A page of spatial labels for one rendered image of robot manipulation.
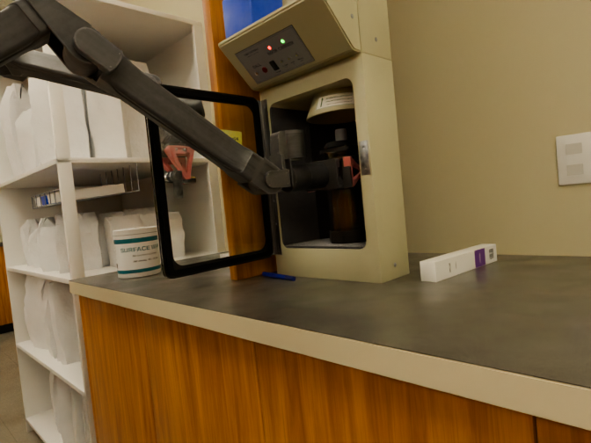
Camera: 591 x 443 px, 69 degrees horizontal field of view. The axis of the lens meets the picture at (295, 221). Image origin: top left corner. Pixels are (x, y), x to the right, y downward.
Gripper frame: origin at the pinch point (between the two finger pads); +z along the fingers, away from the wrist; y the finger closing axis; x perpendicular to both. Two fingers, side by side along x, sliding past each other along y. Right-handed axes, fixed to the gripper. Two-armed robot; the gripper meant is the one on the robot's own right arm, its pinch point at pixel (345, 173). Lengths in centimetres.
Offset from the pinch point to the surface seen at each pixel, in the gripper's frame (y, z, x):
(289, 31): -3.4, -16.9, -29.6
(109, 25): 120, 1, -79
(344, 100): -5.7, -4.5, -15.8
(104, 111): 114, -9, -40
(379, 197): -14.2, -7.4, 6.2
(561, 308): -48, -15, 24
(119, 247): 65, -30, 13
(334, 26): -13.2, -14.7, -27.4
